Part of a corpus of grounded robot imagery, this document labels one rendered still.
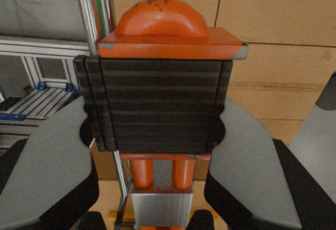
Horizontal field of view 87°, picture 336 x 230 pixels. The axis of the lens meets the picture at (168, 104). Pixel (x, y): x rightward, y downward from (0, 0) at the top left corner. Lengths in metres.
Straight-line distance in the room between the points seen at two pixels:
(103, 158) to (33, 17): 1.26
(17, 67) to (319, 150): 2.82
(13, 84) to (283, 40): 1.62
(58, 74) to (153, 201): 1.26
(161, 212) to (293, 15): 0.85
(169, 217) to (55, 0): 1.42
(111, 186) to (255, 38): 0.76
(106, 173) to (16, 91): 1.26
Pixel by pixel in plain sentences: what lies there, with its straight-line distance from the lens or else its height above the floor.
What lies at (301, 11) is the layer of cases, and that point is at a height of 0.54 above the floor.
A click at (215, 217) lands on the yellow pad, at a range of 0.56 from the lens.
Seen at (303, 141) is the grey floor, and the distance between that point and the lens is 2.33.
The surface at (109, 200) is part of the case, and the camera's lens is 0.52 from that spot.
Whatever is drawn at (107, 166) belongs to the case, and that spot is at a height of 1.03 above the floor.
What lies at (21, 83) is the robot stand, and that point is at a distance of 1.57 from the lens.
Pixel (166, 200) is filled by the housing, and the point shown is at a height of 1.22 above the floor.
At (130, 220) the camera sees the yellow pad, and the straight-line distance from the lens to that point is 0.56.
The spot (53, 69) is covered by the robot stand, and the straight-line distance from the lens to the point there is 1.39.
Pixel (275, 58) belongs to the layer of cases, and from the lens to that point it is 0.94.
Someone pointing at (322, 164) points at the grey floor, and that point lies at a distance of 2.79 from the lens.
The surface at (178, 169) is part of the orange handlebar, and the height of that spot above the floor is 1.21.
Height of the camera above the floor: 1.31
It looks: 57 degrees down
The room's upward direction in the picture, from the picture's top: 179 degrees clockwise
